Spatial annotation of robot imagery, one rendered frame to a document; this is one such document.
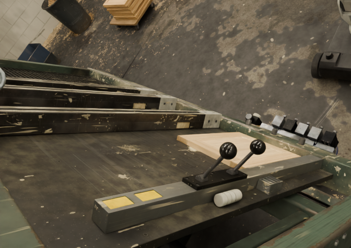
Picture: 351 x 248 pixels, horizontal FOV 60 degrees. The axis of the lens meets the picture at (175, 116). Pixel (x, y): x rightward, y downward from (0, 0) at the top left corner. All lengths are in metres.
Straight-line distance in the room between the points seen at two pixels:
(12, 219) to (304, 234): 0.48
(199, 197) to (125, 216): 0.20
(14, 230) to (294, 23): 2.93
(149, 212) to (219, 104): 2.26
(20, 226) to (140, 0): 4.05
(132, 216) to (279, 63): 2.40
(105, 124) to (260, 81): 1.90
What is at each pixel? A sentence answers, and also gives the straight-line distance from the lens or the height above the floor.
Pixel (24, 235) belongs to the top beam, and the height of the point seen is 1.89.
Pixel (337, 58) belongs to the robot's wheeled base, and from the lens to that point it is 2.46.
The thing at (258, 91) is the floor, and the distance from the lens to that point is 2.72.
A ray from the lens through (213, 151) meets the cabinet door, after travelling 1.07.
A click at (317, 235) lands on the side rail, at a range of 0.65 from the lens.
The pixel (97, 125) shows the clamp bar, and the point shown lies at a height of 1.49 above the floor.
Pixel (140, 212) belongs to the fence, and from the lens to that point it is 0.59.
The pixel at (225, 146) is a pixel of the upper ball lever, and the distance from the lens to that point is 0.65.
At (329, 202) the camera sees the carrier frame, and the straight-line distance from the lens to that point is 2.02.
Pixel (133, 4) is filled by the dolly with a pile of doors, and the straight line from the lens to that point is 4.25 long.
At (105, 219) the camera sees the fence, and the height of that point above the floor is 1.71.
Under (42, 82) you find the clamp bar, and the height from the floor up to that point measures 1.51.
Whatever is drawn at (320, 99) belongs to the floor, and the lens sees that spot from 2.53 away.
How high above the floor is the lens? 2.10
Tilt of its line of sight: 45 degrees down
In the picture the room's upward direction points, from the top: 46 degrees counter-clockwise
